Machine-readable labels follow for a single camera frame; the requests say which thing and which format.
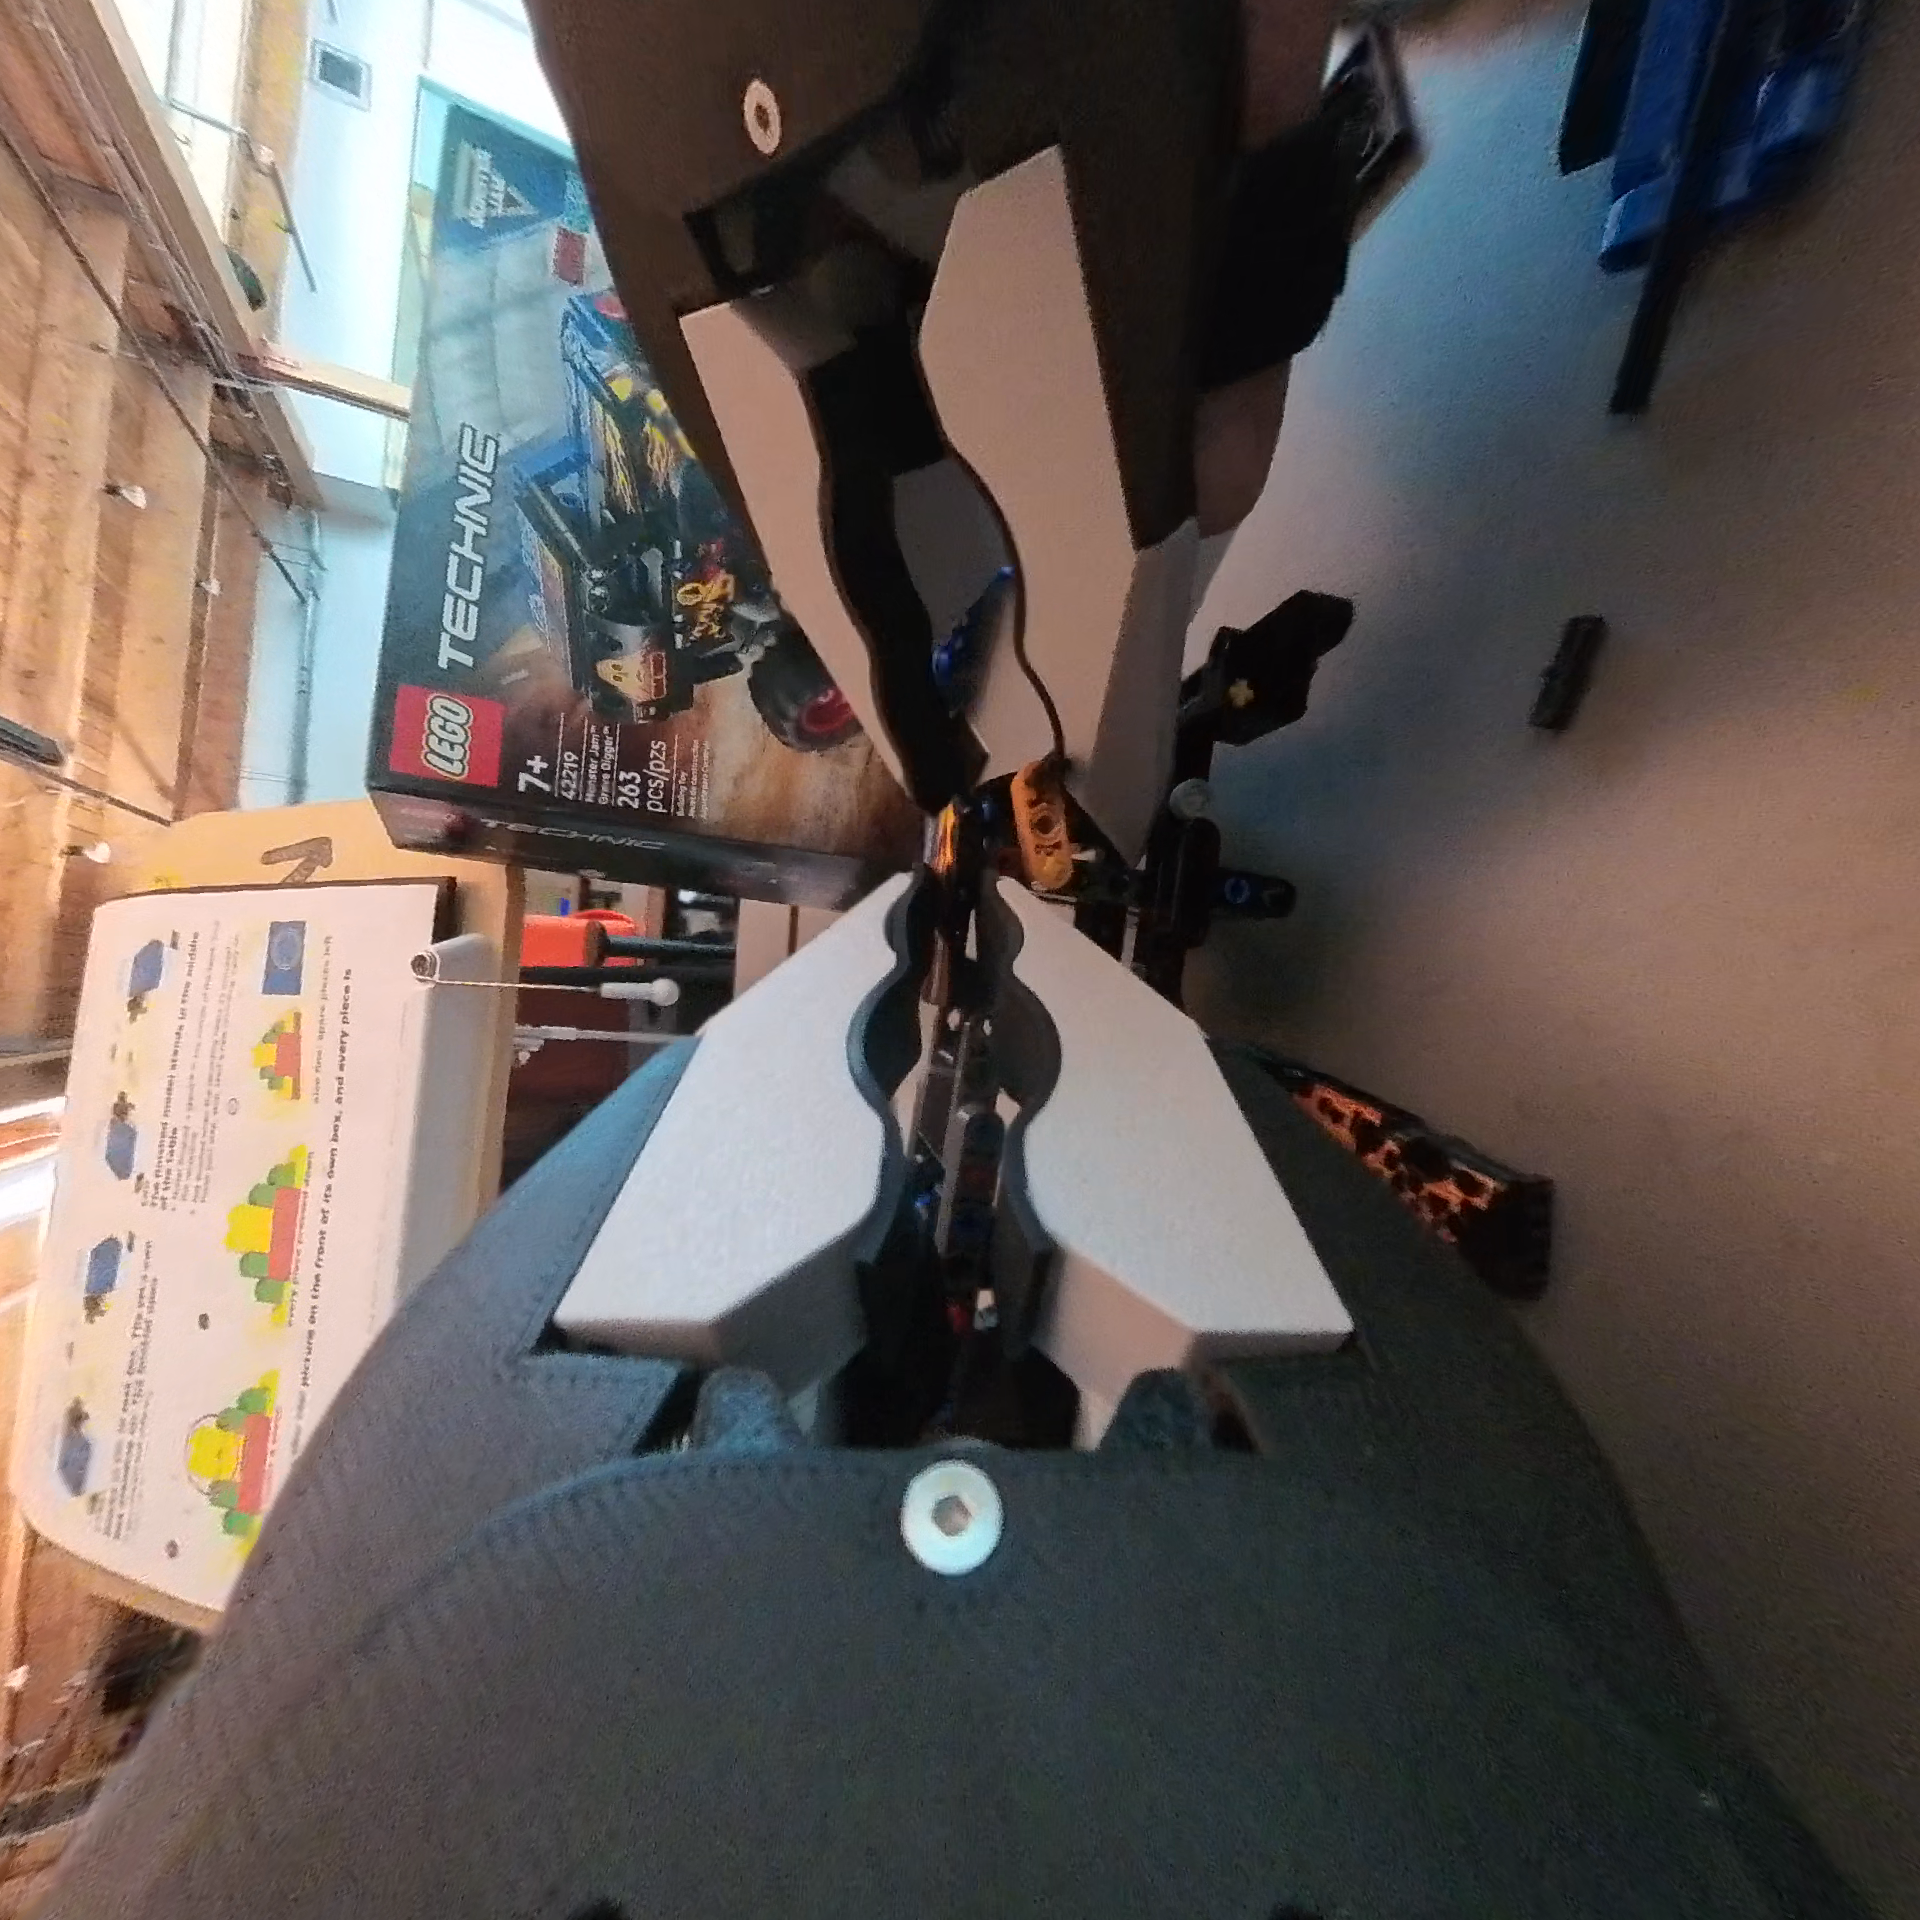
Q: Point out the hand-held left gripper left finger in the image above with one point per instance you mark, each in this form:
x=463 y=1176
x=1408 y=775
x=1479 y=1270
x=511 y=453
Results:
x=721 y=1199

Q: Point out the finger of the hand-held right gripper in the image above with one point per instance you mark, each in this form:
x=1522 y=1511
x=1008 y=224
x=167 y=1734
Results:
x=750 y=419
x=1051 y=376

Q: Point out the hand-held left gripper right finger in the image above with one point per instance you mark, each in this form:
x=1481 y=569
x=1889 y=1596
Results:
x=1184 y=1199

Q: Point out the black orange print side panel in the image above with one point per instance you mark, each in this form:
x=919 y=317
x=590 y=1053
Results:
x=1428 y=1171

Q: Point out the toy brick monster truck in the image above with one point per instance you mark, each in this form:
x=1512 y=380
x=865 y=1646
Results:
x=1199 y=705

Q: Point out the person's right hand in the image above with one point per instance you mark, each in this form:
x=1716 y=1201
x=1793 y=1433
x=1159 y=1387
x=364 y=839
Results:
x=1239 y=445

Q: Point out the red container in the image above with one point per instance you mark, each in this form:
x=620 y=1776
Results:
x=570 y=940

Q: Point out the toy set cardboard box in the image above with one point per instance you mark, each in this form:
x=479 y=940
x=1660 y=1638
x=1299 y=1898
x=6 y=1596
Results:
x=495 y=599

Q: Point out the printed instruction sheet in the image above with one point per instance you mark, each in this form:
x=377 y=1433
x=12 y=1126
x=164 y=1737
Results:
x=226 y=1199

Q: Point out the black axle pin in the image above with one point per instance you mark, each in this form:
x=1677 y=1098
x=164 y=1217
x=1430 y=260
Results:
x=1567 y=670

